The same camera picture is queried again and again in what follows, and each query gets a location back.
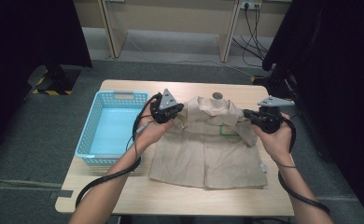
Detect white floor cable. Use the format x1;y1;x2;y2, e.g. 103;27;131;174
129;39;267;79

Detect black stand base striped tape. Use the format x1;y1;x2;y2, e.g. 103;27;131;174
27;63;82;97

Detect hand-held gripper black cable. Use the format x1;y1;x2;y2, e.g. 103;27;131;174
277;115;331;217
75;91;163;209

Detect black power cables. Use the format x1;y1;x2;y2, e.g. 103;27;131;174
231;4;270;68

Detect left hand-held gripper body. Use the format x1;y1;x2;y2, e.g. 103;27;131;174
149;88;179;125

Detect beige wooden desk frame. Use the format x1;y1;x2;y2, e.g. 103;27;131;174
96;0;245;63

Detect black stand base yellow tape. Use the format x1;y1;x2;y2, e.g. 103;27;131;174
250;63;300;106

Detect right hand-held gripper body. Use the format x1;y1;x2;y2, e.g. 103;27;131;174
251;95;296;135

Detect white wall power socket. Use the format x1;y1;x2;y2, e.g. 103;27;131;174
240;0;263;10

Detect person's right hand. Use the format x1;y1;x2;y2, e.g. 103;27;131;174
251;112;294;166

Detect black curtain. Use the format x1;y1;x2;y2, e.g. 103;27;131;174
0;0;93;166
261;0;364;224

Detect right hand-held gripper black cable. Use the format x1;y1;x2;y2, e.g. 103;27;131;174
277;115;331;217

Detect blue plastic basket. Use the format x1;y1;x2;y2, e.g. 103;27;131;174
74;90;150;165

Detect beige shirt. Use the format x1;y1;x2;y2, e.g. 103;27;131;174
147;95;269;190

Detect left hand-held gripper black cable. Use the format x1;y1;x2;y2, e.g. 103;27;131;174
75;91;163;209

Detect person's left hand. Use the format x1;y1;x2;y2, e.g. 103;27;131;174
134;99;175;154

